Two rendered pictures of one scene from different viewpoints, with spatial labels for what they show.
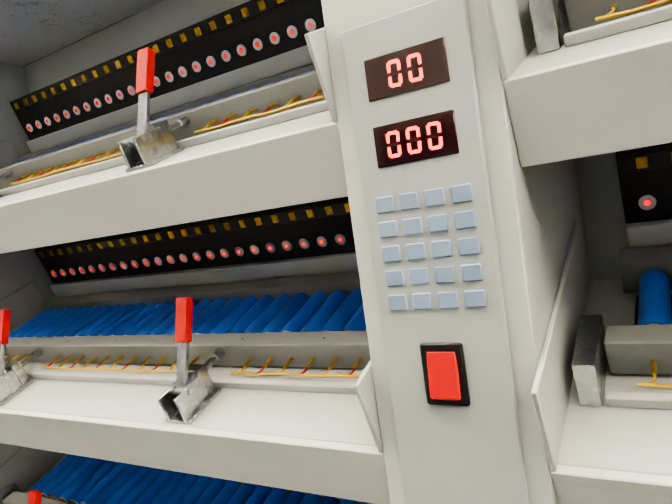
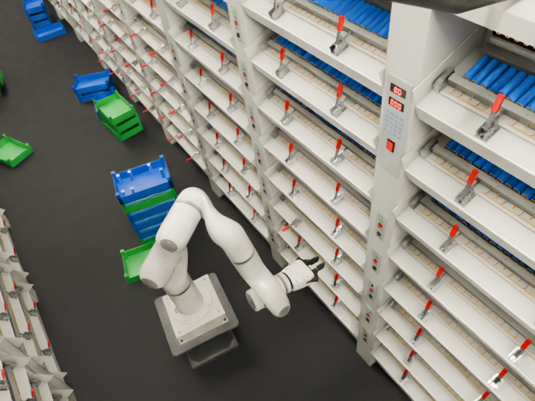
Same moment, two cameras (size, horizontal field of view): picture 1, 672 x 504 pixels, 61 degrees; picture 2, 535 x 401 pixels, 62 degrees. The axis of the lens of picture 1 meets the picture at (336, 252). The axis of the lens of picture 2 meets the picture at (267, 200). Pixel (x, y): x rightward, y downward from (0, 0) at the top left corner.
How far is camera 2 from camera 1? 0.88 m
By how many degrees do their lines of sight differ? 52
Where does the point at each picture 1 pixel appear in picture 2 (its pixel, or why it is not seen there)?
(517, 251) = (408, 134)
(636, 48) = (435, 118)
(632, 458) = (419, 173)
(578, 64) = (427, 113)
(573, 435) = (413, 163)
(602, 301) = not seen: hidden behind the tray
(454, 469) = (388, 160)
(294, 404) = (363, 124)
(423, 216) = (394, 118)
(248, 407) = (352, 119)
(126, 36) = not seen: outside the picture
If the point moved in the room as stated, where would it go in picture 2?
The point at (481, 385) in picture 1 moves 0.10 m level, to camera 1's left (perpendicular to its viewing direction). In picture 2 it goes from (396, 150) to (356, 143)
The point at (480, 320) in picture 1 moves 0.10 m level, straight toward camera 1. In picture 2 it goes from (399, 141) to (379, 166)
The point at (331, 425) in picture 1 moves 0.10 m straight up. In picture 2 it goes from (369, 136) to (372, 106)
